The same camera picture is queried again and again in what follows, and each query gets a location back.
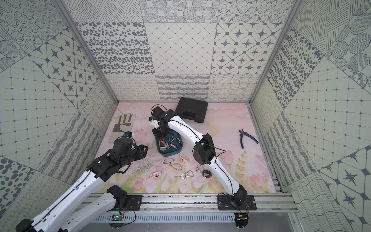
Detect beige triangular watch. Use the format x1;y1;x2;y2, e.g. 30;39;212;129
171;137;182;149

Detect pink white watch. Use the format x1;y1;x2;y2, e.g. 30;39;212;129
149;171;162;178

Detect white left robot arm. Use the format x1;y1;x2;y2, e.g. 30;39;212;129
15;137;148;232

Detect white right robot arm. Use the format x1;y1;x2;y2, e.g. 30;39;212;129
149;104;248;207

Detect teal storage box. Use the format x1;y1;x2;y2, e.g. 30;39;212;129
155;131;183;157

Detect beige watch upper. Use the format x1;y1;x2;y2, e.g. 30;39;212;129
162;157;174;164

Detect orange white digital watch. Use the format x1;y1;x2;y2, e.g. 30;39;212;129
179;154;189;162

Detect beige watch lower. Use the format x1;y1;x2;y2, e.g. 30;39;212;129
170;163;182;171

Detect silver rhinestone watch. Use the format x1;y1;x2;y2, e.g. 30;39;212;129
174;170;194;179

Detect dark brown watch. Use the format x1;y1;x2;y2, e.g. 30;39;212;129
202;170;212;179

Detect grey white work glove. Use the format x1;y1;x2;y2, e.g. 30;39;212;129
109;113;136;144

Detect black plastic tool case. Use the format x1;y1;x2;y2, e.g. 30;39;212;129
175;97;208;123

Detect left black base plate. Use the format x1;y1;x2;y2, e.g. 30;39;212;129
107;195;143;212

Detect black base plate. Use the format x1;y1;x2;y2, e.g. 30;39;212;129
107;195;143;212
216;193;257;211

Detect blue handled pliers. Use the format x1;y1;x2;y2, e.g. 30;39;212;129
238;129;259;149

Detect white slotted cable duct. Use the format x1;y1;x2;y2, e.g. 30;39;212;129
92;212;235;223

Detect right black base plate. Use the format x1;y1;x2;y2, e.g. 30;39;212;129
216;193;257;211

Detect aluminium rail frame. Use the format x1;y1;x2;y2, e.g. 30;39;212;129
81;176;299;214

